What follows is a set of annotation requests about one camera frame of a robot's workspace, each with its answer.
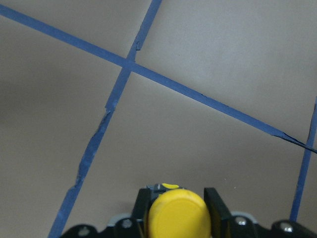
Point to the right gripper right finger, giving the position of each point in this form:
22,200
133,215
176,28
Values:
219,213

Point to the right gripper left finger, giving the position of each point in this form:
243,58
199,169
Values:
141,210

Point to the yellow push button switch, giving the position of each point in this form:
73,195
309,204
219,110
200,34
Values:
177,212

